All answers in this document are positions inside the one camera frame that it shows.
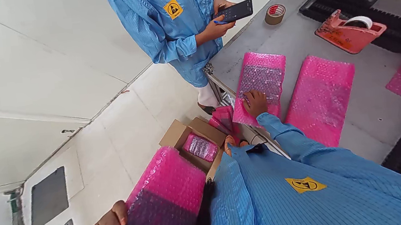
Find pink package with silver middle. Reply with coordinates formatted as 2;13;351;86
226;48;293;130

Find brown tape roll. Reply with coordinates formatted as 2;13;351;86
263;3;288;26

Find orange tape dispenser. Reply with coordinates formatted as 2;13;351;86
312;5;390;58

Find black sandal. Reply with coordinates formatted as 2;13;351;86
197;100;217;117

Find pile of pink packages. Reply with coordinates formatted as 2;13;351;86
207;104;242;146

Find metal table frame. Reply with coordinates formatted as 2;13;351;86
202;55;292;168

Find person's right forearm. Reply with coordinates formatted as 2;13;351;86
256;103;363;175

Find white tape roll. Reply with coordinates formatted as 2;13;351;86
343;14;374;32

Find black phone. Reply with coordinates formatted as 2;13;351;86
211;0;255;25

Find large pink bubble wrap package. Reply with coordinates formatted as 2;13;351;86
278;51;364;152

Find person's right hand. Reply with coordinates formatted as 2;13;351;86
242;89;269;120

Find person's body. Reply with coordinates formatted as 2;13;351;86
199;121;401;225

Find pink package with silver stripe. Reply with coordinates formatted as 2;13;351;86
181;130;220;165

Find person's legs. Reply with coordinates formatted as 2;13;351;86
223;133;251;158

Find brown cardboard box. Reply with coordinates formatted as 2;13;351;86
156;114;233;187

